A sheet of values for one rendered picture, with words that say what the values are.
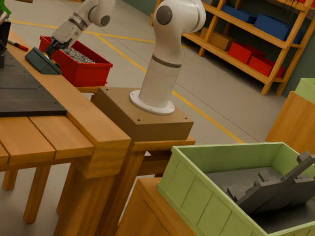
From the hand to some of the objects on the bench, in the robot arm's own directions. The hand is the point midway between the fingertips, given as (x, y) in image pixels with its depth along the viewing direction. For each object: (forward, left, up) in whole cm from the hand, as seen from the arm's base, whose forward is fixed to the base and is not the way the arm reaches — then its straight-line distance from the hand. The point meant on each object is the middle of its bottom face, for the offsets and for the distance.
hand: (49, 50), depth 170 cm
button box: (+5, +5, -9) cm, 11 cm away
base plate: (+35, -14, -6) cm, 38 cm away
